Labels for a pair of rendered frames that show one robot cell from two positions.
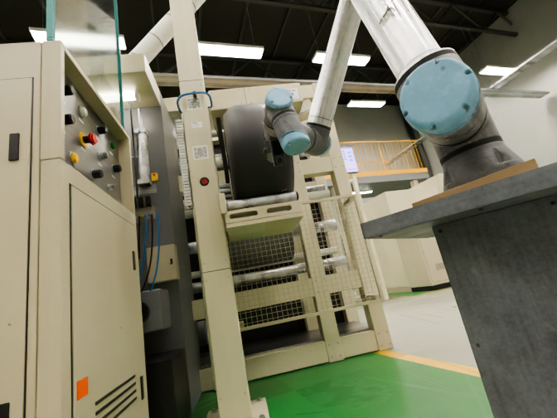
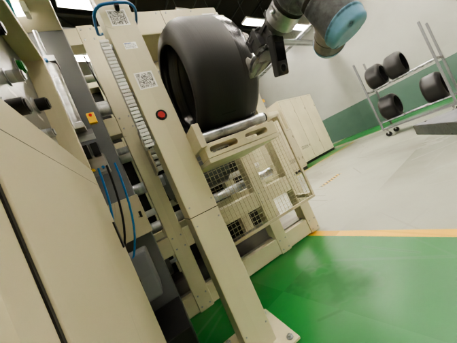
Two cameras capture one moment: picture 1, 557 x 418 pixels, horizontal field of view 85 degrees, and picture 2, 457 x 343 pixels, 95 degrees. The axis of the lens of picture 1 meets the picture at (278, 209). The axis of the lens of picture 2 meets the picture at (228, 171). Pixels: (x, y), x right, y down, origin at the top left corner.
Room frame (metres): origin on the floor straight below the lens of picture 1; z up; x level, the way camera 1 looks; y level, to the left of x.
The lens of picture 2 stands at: (0.52, 0.40, 0.71)
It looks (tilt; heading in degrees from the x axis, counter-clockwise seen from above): 1 degrees up; 345
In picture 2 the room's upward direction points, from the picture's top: 24 degrees counter-clockwise
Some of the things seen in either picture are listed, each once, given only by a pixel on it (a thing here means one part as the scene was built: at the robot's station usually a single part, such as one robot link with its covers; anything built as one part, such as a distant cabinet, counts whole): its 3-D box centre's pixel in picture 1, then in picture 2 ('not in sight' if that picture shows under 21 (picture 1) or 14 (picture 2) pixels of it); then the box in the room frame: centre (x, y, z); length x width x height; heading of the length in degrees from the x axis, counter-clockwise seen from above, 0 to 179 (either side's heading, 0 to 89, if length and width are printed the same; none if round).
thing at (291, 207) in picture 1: (263, 214); (239, 141); (1.39, 0.07, 0.83); 0.36 x 0.09 x 0.06; 99
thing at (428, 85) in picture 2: not in sight; (404, 84); (3.93, -5.04, 0.96); 1.30 x 0.62 x 1.92; 18
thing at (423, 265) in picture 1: (430, 252); (283, 154); (5.80, -2.62, 0.62); 0.90 x 0.56 x 1.25; 110
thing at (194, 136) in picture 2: (225, 214); (190, 149); (1.50, 0.27, 0.90); 0.40 x 0.03 x 0.10; 9
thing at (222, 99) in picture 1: (255, 107); (173, 35); (1.84, 0.02, 1.71); 0.61 x 0.25 x 0.15; 99
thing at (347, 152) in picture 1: (341, 160); not in sight; (5.37, -1.34, 2.60); 0.60 x 0.05 x 0.55; 110
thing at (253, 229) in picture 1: (263, 228); (230, 156); (1.52, 0.10, 0.80); 0.37 x 0.36 x 0.02; 9
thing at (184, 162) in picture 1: (185, 162); (128, 95); (1.42, 0.42, 1.19); 0.05 x 0.04 x 0.48; 9
